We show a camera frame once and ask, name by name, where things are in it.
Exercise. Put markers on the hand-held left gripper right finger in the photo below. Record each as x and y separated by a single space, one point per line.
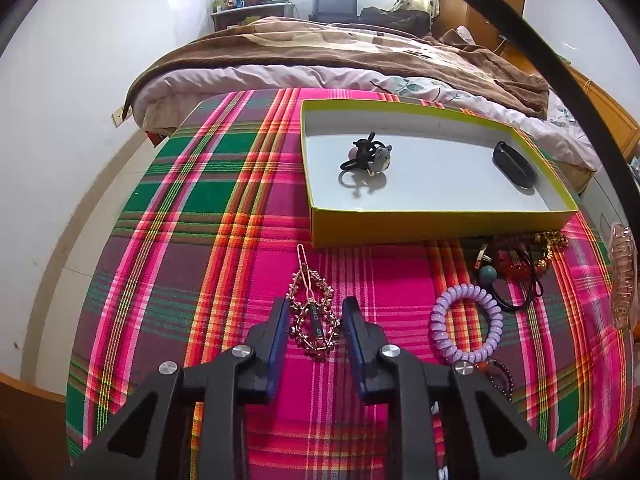
354 345

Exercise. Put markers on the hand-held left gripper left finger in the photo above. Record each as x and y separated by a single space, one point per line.
279 340

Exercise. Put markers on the gold rhinestone hair clip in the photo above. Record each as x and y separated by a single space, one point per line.
300 320

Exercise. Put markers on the yellow-green cardboard box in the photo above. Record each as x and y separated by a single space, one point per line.
425 175

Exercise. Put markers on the pale hair claw clip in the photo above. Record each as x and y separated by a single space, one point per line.
622 280

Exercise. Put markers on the plaid cloth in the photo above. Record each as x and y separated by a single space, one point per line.
200 260

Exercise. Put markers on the black bangle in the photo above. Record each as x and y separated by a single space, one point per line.
501 154

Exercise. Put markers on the brown wooden furniture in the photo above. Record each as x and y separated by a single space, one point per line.
25 435

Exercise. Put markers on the grey drawer cabinet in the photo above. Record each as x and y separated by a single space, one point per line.
602 205

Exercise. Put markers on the dark bag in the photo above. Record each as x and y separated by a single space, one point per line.
395 19

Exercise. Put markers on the desk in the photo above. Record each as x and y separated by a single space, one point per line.
260 10

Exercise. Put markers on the black monitor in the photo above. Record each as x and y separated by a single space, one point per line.
335 4

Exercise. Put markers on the wall outlet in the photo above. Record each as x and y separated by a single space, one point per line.
118 118

